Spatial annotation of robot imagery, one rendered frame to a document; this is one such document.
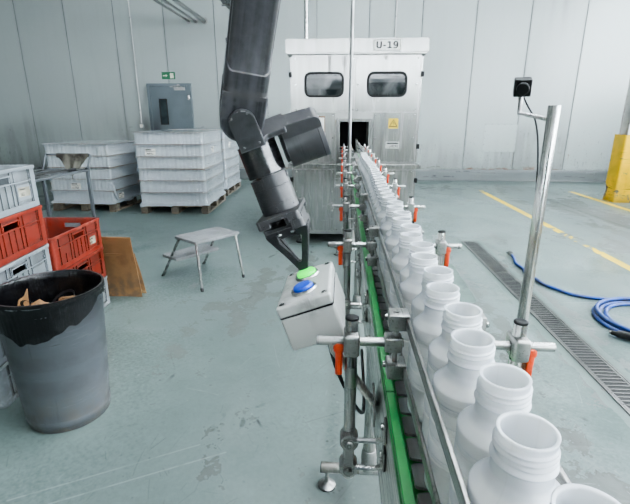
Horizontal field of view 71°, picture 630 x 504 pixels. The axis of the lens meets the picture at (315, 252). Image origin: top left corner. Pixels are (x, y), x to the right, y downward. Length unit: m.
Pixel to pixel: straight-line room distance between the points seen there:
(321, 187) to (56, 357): 3.33
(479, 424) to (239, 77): 0.45
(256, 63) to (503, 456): 0.48
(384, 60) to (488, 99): 6.15
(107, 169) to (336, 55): 3.95
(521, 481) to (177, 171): 6.56
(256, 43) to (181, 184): 6.20
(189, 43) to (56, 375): 9.33
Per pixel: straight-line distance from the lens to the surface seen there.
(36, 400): 2.33
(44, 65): 12.30
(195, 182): 6.68
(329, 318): 0.61
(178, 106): 10.86
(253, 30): 0.58
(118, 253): 3.62
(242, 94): 0.59
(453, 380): 0.41
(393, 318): 0.55
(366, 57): 4.78
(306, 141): 0.63
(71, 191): 7.62
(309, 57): 4.79
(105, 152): 7.24
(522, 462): 0.31
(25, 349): 2.19
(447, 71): 10.54
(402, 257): 0.73
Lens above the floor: 1.35
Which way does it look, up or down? 17 degrees down
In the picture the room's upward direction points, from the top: straight up
